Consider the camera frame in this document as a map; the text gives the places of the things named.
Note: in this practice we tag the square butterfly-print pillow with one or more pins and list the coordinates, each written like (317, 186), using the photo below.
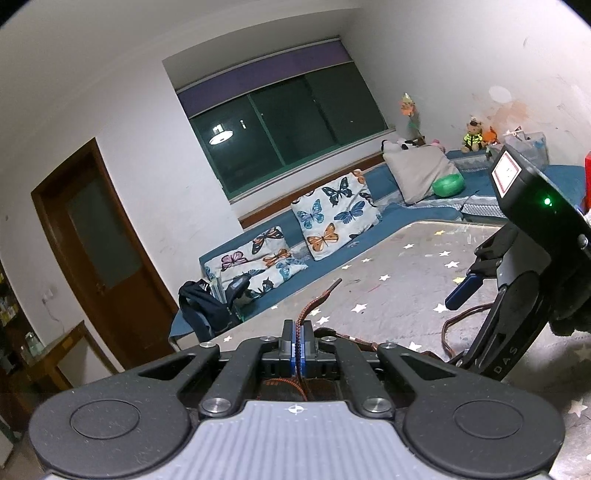
(332, 212)

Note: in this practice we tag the dark grey bag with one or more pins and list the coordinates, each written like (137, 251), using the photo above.
(236, 295)

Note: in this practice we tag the dark wooden shelf cabinet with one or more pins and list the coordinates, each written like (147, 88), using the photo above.
(9, 332)

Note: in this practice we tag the plain grey pillow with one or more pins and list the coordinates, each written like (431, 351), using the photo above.
(420, 170)

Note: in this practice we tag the wooden side table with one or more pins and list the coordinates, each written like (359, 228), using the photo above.
(69, 341)

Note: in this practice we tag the red plastic stool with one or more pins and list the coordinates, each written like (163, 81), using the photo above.
(588, 180)

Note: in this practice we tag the clear plastic storage box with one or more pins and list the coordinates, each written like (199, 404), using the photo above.
(531, 147)

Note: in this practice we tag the dark blue backpack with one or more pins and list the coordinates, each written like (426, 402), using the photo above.
(203, 309)

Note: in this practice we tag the long butterfly-print pillow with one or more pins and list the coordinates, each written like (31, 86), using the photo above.
(258, 263)

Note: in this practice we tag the stack of books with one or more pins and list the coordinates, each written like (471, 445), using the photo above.
(215, 286)

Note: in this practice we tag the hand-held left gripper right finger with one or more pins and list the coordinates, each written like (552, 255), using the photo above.
(305, 350)

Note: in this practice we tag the green ball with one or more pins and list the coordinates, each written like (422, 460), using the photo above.
(435, 185)

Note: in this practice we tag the green-framed window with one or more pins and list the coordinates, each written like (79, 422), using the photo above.
(286, 120)

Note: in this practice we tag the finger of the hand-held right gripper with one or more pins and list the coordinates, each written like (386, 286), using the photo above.
(464, 290)
(482, 344)

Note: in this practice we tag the black and white plush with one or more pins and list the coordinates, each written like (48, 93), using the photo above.
(401, 145)

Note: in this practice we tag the orange plush toy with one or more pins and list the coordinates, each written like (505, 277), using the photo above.
(491, 137)

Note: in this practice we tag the brown shoelace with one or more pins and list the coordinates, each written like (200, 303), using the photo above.
(304, 318)

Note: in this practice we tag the person's right hand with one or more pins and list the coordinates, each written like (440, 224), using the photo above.
(572, 321)

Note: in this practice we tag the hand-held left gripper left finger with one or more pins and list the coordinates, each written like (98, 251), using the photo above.
(291, 350)

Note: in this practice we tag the brown wooden door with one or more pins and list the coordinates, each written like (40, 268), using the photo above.
(101, 258)

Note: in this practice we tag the grey patterned sofa cover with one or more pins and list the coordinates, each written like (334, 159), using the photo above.
(480, 207)

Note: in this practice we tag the glass jar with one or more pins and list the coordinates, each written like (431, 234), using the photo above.
(33, 344)

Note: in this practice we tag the teddy bear in yellow vest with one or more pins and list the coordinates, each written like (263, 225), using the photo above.
(473, 136)

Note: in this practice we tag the grey star-print table cover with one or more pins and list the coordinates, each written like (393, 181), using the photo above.
(392, 295)

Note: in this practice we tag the white wall socket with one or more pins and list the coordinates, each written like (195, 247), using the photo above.
(49, 295)

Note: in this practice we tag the blue corner sofa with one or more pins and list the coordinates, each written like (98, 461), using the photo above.
(401, 217)

